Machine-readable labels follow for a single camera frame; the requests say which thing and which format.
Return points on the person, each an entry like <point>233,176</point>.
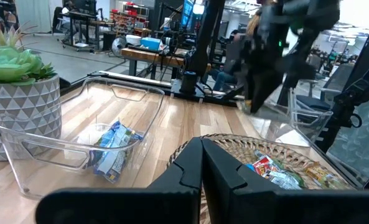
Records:
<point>223,79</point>
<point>253,25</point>

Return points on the blue box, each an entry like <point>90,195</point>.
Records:
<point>151,43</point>

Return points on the green succulent plant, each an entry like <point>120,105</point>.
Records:
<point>10,65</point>

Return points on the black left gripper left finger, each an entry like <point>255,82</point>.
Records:
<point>171,205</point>

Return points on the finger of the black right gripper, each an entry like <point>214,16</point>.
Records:
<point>272,85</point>
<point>257,87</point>

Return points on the small grey fan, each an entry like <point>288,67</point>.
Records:
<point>119,46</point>

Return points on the light blue white granola bar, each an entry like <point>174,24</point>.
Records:
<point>122,135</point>
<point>112,165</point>

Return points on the grey office chair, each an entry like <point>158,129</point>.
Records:
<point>311,102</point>

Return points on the black office desk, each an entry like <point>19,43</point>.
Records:
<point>78,15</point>

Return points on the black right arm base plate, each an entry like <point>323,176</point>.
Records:
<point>178,90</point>

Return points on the green white granola bar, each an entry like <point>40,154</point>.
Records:
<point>283,181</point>

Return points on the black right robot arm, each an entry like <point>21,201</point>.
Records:
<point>206,37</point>

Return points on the red parts shelf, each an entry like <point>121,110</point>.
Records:
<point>129,18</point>

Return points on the blue-lit monitor screen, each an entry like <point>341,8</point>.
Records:
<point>187,14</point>

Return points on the round woven wicker basket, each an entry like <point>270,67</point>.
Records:
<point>234,149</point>

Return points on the white triangle-patterned plant pot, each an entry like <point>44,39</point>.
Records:
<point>19,105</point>

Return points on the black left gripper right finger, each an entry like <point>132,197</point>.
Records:
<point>234,205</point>

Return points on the clear plastic bin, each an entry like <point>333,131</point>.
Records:
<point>47,149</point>
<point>311,124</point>

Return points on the white container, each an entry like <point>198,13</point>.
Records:
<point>133,40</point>

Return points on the wooden workbench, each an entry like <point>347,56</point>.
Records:
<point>147,56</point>

